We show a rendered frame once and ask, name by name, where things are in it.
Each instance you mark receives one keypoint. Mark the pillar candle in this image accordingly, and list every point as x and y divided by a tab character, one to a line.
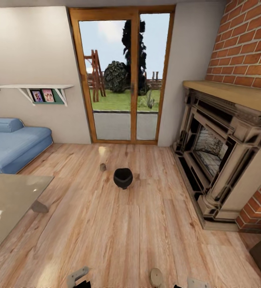
102	167
156	278

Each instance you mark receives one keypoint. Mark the shelf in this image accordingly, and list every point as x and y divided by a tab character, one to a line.
58	92

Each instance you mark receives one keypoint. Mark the picture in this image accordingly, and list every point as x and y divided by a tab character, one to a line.
47	94
37	95

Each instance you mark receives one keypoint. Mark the sofa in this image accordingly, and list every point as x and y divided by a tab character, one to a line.
20	145

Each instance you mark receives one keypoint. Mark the coffee table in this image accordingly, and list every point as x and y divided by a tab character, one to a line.
18	194

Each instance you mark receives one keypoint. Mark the cauldron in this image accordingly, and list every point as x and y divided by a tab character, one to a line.
123	177

